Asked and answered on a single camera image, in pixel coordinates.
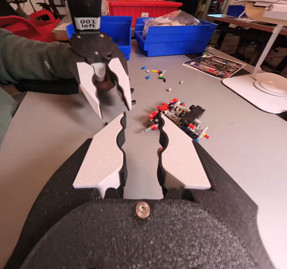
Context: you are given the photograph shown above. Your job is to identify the person's left forearm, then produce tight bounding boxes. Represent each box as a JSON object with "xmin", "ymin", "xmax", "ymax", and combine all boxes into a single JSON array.
[{"xmin": 0, "ymin": 28, "xmax": 79, "ymax": 86}]

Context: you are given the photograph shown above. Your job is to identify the blue background box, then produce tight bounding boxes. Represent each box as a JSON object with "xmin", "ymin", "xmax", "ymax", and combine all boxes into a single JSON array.
[{"xmin": 226, "ymin": 5, "xmax": 246, "ymax": 18}]

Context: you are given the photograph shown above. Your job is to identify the small blue bin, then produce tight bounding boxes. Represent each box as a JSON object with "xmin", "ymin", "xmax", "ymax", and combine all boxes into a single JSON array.
[{"xmin": 66, "ymin": 15, "xmax": 133, "ymax": 60}]

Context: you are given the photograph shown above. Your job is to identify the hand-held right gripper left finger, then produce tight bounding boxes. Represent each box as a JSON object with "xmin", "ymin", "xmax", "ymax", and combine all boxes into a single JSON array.
[{"xmin": 72, "ymin": 112, "xmax": 128, "ymax": 198}]

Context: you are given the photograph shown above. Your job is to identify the large blue bin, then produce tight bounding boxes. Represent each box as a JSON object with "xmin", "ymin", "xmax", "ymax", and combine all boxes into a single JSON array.
[{"xmin": 135, "ymin": 17, "xmax": 218, "ymax": 57}]

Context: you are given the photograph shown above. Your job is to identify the lego car model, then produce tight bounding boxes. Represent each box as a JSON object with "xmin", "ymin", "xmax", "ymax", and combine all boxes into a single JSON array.
[{"xmin": 145, "ymin": 98, "xmax": 210, "ymax": 142}]

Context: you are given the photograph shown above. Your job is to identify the cluster of small lego pieces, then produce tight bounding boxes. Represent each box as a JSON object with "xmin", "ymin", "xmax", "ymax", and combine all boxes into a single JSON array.
[{"xmin": 141, "ymin": 66, "xmax": 167, "ymax": 82}]

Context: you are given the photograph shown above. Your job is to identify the person's left hand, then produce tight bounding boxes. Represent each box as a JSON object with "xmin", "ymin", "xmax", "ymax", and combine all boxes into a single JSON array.
[{"xmin": 94, "ymin": 71, "xmax": 116, "ymax": 91}]

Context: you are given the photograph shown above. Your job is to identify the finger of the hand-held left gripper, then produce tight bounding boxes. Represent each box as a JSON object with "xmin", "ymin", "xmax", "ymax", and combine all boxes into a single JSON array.
[
  {"xmin": 76, "ymin": 61, "xmax": 103, "ymax": 119},
  {"xmin": 108, "ymin": 57, "xmax": 133, "ymax": 112}
]

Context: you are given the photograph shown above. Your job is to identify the clear plastic parts bags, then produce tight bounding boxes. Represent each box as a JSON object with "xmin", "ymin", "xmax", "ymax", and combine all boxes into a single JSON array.
[{"xmin": 142, "ymin": 10, "xmax": 201, "ymax": 37}]

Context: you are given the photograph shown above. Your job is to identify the red bag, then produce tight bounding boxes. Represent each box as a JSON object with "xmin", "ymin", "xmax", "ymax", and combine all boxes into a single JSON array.
[{"xmin": 0, "ymin": 10, "xmax": 61, "ymax": 43}]

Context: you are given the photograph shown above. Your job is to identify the red bin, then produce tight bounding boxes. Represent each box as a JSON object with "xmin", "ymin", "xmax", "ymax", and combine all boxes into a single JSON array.
[{"xmin": 106, "ymin": 0, "xmax": 183, "ymax": 27}]

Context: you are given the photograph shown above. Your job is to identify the lego sticker sheet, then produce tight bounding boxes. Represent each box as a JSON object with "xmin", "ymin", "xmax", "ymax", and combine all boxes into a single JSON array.
[{"xmin": 182, "ymin": 53, "xmax": 246, "ymax": 80}]

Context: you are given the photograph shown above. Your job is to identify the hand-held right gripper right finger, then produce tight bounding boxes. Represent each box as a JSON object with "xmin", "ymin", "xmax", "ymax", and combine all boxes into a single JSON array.
[{"xmin": 157, "ymin": 113, "xmax": 212, "ymax": 192}]

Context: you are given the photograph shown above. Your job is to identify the wooden desk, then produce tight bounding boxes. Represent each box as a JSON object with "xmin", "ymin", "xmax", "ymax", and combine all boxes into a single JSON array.
[{"xmin": 52, "ymin": 15, "xmax": 72, "ymax": 41}]

